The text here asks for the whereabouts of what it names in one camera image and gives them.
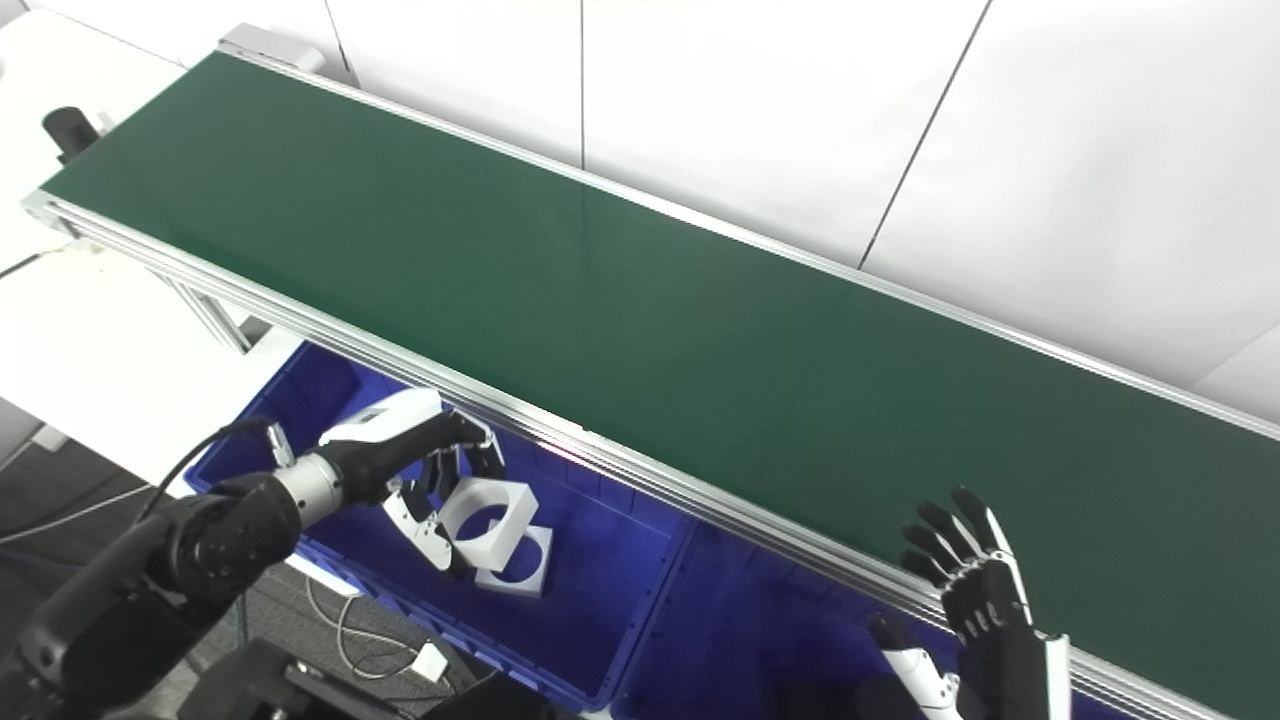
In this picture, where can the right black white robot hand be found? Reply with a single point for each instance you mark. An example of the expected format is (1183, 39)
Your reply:
(995, 640)

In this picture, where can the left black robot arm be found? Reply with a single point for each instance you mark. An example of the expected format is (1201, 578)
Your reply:
(200, 550)

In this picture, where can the green conveyor belt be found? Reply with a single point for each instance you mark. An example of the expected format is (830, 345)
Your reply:
(650, 320)
(560, 440)

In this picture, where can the aluminium conveyor leg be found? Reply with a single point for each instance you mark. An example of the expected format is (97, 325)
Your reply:
(215, 315)

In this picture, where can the black cylinder device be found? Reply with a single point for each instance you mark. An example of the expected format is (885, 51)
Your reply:
(68, 128)

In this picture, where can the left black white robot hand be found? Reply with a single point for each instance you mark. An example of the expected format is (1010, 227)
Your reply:
(390, 445)

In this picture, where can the blue plastic bin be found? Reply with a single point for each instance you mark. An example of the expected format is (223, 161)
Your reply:
(750, 640)
(600, 600)

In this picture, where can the white square part with hole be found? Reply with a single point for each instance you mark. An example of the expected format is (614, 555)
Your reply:
(520, 505)
(535, 575)

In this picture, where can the black robot body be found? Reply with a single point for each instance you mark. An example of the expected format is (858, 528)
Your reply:
(290, 690)

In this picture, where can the grey conveyor motor box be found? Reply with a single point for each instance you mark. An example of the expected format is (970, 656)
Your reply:
(265, 45)

